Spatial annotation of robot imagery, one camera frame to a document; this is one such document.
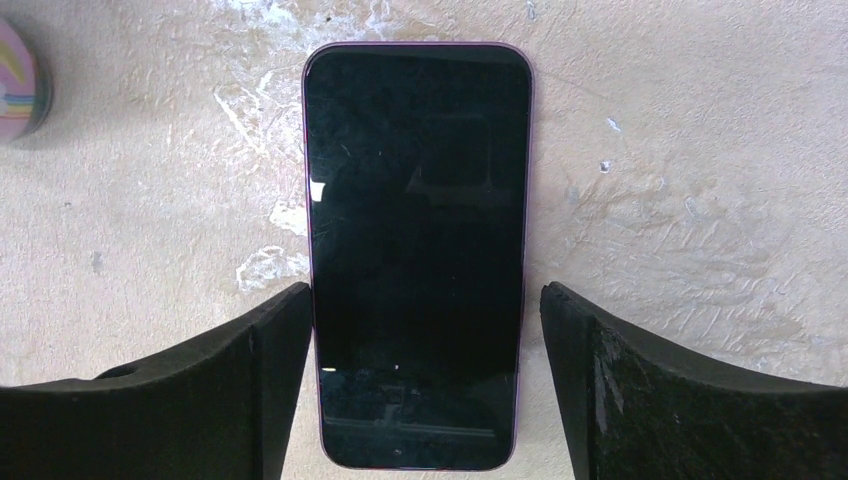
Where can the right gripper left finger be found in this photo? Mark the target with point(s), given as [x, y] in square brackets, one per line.
[217, 406]

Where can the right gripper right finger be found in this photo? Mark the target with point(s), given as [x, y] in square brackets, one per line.
[637, 406]

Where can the purple edged smartphone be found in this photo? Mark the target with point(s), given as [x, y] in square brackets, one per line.
[417, 157]

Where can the pink capped small bottle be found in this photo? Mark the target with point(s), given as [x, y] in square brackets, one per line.
[26, 84]

